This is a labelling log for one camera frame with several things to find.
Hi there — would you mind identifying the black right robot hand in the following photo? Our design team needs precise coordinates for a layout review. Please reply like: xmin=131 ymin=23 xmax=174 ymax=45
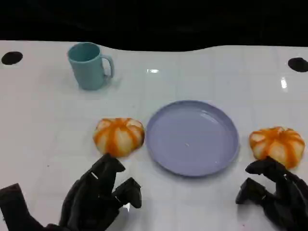
xmin=235 ymin=156 xmax=308 ymax=231

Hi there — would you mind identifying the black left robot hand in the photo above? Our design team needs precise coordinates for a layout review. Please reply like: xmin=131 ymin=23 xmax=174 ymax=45
xmin=59 ymin=153 xmax=142 ymax=231

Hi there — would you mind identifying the orange and white bread roll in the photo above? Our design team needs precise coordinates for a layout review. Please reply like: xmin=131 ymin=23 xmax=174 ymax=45
xmin=249 ymin=126 xmax=306 ymax=169
xmin=92 ymin=117 xmax=145 ymax=158

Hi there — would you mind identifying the lilac plate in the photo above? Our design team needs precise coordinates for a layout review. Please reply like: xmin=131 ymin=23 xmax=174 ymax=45
xmin=145 ymin=100 xmax=241 ymax=178

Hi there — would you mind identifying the pale green mug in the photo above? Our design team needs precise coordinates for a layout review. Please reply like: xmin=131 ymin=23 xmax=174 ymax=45
xmin=66 ymin=42 xmax=115 ymax=91

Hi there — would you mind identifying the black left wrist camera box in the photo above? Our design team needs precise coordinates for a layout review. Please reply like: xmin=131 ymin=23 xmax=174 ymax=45
xmin=0 ymin=183 xmax=46 ymax=231

